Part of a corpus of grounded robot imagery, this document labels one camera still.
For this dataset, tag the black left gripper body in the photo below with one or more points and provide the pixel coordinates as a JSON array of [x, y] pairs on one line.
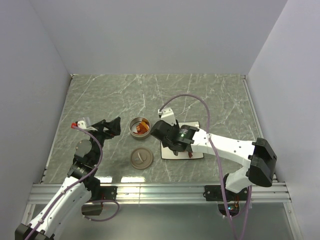
[[100, 135]]

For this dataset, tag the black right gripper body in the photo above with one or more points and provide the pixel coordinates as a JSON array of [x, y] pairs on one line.
[[169, 145]]

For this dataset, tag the orange sweet potato slice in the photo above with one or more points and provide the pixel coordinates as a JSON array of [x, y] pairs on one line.
[[144, 126]]

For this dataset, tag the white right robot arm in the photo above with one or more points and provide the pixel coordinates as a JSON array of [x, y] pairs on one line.
[[257, 158]]

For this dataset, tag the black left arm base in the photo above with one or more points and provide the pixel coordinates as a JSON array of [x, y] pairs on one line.
[[97, 204]]

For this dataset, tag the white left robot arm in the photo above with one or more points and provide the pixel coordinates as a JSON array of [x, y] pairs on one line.
[[80, 185]]

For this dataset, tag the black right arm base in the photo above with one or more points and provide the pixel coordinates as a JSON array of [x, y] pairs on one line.
[[214, 193]]

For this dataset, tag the white rectangular plate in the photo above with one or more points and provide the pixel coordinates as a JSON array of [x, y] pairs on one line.
[[167, 154]]

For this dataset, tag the beige round container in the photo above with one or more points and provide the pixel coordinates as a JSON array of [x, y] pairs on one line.
[[133, 131]]

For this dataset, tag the beige round lid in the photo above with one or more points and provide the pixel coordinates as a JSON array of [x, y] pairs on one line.
[[141, 158]]

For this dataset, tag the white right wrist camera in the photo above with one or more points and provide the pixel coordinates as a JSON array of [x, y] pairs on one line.
[[167, 115]]

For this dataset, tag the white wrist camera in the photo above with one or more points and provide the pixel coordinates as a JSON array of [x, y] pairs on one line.
[[84, 123], [167, 115]]

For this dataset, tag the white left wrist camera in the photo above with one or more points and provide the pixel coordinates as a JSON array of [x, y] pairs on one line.
[[84, 123]]

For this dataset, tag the aluminium table edge rail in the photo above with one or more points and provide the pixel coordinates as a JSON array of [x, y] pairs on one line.
[[189, 193]]

